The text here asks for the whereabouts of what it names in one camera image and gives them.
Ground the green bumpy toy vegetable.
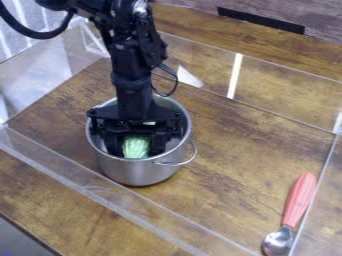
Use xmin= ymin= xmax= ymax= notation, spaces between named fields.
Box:
xmin=123 ymin=136 xmax=150 ymax=159

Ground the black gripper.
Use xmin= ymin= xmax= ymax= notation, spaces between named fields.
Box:
xmin=87 ymin=78 xmax=182 ymax=158

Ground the silver metal pot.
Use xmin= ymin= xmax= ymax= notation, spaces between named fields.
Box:
xmin=86 ymin=98 xmax=198 ymax=186

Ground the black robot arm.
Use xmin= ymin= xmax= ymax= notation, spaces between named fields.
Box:
xmin=35 ymin=0 xmax=182 ymax=157

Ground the black wall strip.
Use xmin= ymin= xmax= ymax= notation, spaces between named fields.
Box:
xmin=217 ymin=7 xmax=306 ymax=35

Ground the red handled metal spoon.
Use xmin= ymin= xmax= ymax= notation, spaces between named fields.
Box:
xmin=262 ymin=172 xmax=317 ymax=256

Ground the clear acrylic enclosure wall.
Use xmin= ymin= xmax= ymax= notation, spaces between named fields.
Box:
xmin=0 ymin=22 xmax=342 ymax=256

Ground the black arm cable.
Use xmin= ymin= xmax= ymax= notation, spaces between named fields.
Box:
xmin=0 ymin=0 xmax=78 ymax=40

